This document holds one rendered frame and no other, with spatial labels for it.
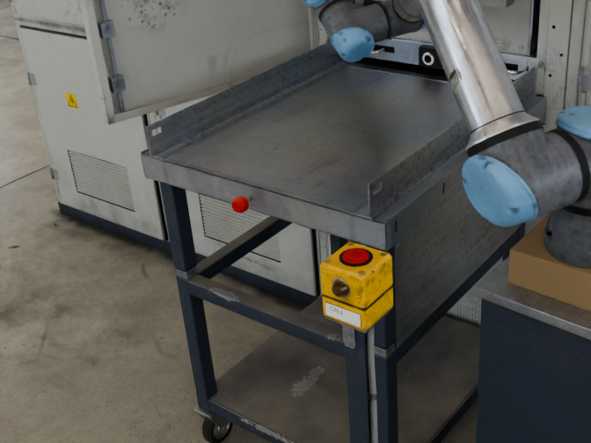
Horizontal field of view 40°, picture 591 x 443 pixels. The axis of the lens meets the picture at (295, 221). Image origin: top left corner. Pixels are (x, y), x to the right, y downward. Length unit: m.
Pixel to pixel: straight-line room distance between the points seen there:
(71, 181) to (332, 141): 1.79
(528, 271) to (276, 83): 0.89
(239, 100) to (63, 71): 1.28
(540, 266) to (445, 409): 0.74
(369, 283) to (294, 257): 1.43
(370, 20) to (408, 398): 0.93
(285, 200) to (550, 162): 0.53
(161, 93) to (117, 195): 1.14
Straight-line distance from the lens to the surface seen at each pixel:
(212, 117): 1.88
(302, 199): 1.51
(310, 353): 2.22
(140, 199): 3.05
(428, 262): 1.65
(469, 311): 2.33
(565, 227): 1.35
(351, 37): 1.64
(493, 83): 1.25
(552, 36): 1.92
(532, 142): 1.23
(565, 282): 1.38
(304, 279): 2.62
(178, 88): 2.09
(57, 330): 2.81
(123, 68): 2.01
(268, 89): 2.02
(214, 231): 2.82
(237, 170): 1.65
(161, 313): 2.77
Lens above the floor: 1.53
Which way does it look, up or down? 29 degrees down
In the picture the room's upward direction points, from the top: 5 degrees counter-clockwise
